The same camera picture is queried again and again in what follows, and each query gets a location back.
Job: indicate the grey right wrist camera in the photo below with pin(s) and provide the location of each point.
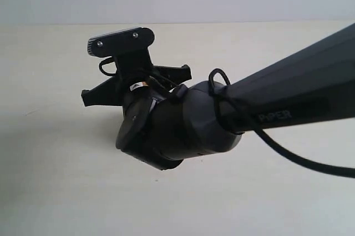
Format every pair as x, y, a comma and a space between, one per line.
120, 42

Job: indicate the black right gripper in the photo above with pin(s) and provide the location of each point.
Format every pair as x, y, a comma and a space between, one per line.
127, 72

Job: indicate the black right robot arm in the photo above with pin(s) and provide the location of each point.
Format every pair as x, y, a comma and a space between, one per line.
166, 122

